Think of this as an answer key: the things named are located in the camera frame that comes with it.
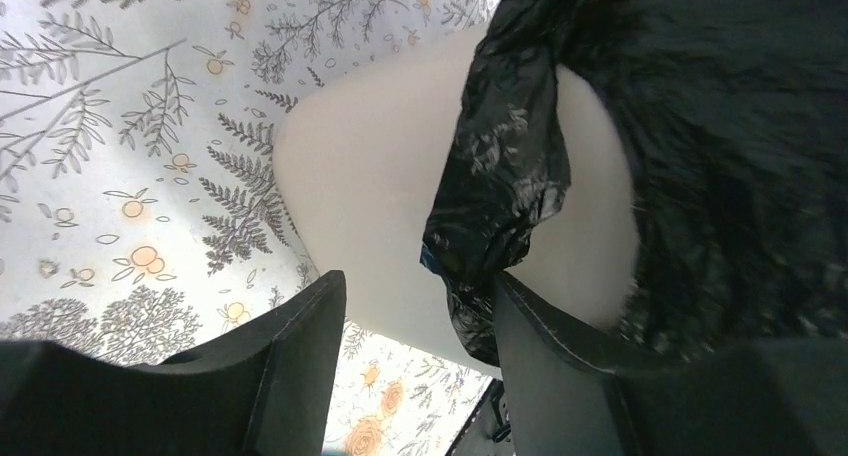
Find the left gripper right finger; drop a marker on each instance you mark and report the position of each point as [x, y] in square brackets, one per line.
[572, 389]

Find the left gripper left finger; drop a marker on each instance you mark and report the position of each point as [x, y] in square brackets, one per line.
[263, 388]

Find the beige plastic trash bin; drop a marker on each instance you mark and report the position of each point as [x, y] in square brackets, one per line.
[358, 164]

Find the black trash bag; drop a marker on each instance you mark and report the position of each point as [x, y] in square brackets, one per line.
[732, 115]

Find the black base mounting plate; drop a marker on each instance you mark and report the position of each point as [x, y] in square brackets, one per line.
[487, 430]

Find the floral patterned table mat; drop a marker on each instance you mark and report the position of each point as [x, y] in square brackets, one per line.
[140, 213]

